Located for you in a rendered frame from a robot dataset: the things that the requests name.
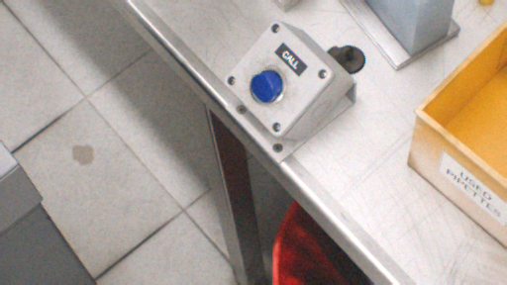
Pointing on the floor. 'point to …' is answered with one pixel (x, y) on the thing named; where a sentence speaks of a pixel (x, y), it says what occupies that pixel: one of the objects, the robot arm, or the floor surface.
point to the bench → (330, 141)
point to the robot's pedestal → (39, 253)
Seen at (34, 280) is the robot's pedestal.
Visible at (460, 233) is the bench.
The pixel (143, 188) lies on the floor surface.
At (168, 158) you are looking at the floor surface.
